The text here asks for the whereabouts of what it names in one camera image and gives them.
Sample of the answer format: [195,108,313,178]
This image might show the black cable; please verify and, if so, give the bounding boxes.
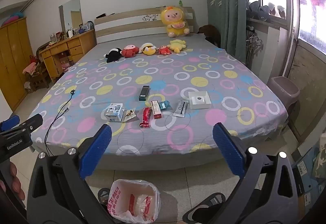
[44,90,76,156]

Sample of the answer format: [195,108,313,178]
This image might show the wall mirror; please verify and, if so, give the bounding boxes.
[58,0,83,33]

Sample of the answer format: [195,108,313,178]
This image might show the bundle of clothes hangers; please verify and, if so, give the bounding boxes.
[246,27,264,67]

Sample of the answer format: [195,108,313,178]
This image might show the yellow white plush toy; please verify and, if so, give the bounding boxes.
[138,43,156,56]

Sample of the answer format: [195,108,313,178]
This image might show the yellow duck plush toy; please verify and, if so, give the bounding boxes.
[169,39,187,53]

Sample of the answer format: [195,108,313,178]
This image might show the bin with white plastic bag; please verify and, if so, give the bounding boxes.
[107,179,161,223]

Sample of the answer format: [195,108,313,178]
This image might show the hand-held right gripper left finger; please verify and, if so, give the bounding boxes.
[27,124,118,224]

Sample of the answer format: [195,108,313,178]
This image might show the pink cloth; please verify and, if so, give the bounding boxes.
[23,62,39,74]

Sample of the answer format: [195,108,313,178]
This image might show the black white plush toy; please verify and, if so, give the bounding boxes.
[104,47,123,63]

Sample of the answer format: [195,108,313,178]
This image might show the wooden desk with drawers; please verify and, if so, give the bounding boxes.
[39,29,97,83]

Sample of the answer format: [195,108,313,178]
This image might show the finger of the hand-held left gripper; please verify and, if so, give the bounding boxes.
[0,115,20,132]
[15,113,44,136]

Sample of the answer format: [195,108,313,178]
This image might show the red snack packet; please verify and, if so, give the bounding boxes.
[139,107,151,128]

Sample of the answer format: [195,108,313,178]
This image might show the blue white milk carton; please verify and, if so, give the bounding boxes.
[105,103,126,123]

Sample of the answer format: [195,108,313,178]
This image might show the pile of small boxes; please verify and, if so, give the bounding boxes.
[57,51,74,69]

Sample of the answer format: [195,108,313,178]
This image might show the big yellow doll plush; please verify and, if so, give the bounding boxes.
[160,6,190,38]

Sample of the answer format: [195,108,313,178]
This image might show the white square box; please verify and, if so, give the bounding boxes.
[188,91,212,110]

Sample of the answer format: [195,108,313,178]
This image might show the small red plush toy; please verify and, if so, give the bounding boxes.
[158,45,172,56]

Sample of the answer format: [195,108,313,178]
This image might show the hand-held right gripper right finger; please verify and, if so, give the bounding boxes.
[213,123,298,224]

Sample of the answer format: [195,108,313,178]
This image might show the large red plush toy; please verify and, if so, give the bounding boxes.
[121,44,139,58]

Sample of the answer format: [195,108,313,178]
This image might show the brown plush toy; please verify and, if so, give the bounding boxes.
[197,24,221,47]

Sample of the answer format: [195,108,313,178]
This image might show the blue pink bundle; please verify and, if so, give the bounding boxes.
[4,11,24,23]

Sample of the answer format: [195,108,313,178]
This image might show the red white slim box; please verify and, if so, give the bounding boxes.
[150,100,163,119]

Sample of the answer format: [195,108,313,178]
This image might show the dark green slim box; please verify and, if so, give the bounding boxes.
[138,85,150,102]

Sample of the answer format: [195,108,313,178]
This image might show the person's left hand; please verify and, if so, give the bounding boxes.
[0,163,22,196]

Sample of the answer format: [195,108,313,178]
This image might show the black slipper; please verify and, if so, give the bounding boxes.
[98,188,111,205]
[182,192,227,223]

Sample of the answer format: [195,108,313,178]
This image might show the dark wooden chair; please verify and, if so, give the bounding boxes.
[23,44,51,91]

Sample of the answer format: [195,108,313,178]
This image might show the white silver sachet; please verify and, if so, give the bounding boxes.
[173,100,189,117]

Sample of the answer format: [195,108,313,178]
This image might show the blue printed cardboard box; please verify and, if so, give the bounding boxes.
[292,135,326,214]

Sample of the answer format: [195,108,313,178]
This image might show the yellow wooden wardrobe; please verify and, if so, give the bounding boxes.
[0,16,33,112]

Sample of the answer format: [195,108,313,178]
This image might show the bed with circle print sheet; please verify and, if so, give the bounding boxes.
[31,6,289,171]

